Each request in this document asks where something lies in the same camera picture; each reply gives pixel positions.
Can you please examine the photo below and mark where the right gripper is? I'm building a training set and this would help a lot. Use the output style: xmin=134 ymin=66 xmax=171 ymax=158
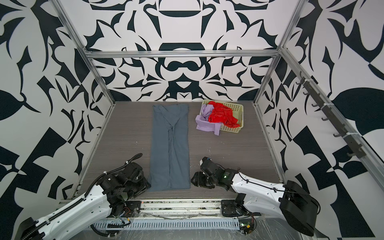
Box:
xmin=188 ymin=171 xmax=219 ymax=189

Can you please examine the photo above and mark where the grey t shirt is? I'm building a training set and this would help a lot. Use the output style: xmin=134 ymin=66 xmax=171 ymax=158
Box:
xmin=149 ymin=104 xmax=191 ymax=192

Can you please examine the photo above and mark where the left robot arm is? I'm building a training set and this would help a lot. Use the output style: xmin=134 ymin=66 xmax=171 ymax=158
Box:
xmin=15 ymin=162 xmax=151 ymax=240

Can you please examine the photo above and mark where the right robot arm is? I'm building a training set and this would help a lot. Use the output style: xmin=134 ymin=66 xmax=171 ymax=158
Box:
xmin=191 ymin=157 xmax=321 ymax=237

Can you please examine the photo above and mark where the lilac t shirt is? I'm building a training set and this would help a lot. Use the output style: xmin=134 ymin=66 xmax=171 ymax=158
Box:
xmin=195 ymin=104 xmax=222 ymax=136

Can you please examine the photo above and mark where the small electronics board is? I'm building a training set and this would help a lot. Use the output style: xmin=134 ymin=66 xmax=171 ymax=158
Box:
xmin=239 ymin=218 xmax=257 ymax=235

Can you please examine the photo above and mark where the red t shirt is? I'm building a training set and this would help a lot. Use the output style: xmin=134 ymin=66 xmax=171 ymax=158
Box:
xmin=208 ymin=101 xmax=240 ymax=128

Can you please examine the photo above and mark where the pale green plastic basket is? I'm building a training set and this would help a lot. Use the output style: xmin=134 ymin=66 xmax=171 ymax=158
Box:
xmin=202 ymin=100 xmax=244 ymax=134

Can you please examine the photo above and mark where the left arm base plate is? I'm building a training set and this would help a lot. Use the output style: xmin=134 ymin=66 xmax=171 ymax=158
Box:
xmin=120 ymin=201 xmax=142 ymax=218

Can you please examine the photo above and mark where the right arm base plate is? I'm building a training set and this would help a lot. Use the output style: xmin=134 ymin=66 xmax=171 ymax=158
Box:
xmin=221 ymin=200 xmax=247 ymax=218

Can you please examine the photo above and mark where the white slotted cable duct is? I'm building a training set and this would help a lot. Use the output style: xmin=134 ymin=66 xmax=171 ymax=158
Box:
xmin=94 ymin=219 xmax=242 ymax=231

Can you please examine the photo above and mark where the black coat hook rail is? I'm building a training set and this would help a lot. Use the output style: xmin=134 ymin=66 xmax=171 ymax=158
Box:
xmin=297 ymin=73 xmax=367 ymax=159

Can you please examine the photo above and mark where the aluminium frame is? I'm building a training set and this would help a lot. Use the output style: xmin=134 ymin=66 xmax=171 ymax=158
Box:
xmin=47 ymin=0 xmax=384 ymax=217

